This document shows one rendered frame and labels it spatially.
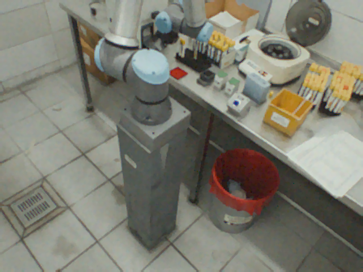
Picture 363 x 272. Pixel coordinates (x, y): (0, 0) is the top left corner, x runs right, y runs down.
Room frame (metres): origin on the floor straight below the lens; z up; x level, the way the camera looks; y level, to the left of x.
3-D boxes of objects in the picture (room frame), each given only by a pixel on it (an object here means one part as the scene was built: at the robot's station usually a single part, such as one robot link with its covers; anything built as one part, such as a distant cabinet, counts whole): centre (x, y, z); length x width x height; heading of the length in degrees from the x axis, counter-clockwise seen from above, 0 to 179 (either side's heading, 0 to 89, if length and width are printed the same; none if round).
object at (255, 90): (1.07, -0.30, 0.92); 0.10 x 0.07 x 0.10; 42
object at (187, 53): (1.30, -0.02, 0.93); 0.17 x 0.09 x 0.11; 49
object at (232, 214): (0.99, -0.36, 0.22); 0.38 x 0.37 x 0.44; 50
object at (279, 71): (1.29, -0.40, 0.94); 0.30 x 0.24 x 0.12; 131
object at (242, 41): (1.44, -0.29, 0.92); 0.24 x 0.12 x 0.10; 140
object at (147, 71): (0.83, 0.13, 1.12); 0.13 x 0.12 x 0.14; 62
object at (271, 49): (1.30, -0.41, 0.97); 0.15 x 0.15 x 0.07
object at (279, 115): (0.94, -0.41, 0.93); 0.13 x 0.13 x 0.10; 54
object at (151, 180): (0.84, 0.12, 0.44); 0.20 x 0.20 x 0.87; 50
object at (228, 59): (1.36, -0.11, 0.91); 0.20 x 0.10 x 0.07; 50
